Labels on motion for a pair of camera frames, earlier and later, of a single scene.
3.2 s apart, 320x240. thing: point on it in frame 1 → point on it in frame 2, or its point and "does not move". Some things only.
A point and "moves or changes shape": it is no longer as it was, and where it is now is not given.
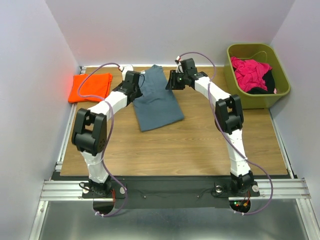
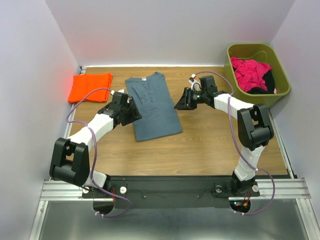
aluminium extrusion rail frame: [290, 188] does not move
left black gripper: [139, 93] → [135, 115]
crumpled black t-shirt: [269, 82] does not move
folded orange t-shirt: [97, 85] does not move
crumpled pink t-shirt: [249, 73] does not move
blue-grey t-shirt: [157, 107] moves or changes shape
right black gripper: [171, 84] → [185, 103]
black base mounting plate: [165, 192] does not move
